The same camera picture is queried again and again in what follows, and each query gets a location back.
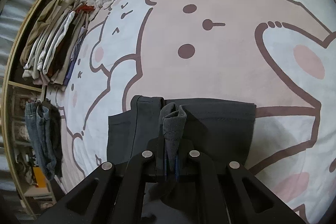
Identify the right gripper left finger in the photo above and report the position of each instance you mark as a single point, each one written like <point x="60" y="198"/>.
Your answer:
<point x="106" y="196"/>

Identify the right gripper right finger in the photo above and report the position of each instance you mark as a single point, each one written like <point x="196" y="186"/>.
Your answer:
<point x="213" y="188"/>

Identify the dark grey garment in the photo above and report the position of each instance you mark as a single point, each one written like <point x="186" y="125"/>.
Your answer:
<point x="219" y="128"/>

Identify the stack of folded clothes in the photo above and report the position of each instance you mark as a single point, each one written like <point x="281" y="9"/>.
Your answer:
<point x="53" y="44"/>

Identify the hanging blue jeans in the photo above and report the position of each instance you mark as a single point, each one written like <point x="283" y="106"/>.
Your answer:
<point x="43" y="127"/>

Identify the pink cartoon bear bedsheet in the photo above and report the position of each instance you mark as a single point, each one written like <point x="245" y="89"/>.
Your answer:
<point x="277" y="54"/>

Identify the wooden wardrobe frame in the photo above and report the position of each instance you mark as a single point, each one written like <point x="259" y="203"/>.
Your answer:
<point x="14" y="90"/>

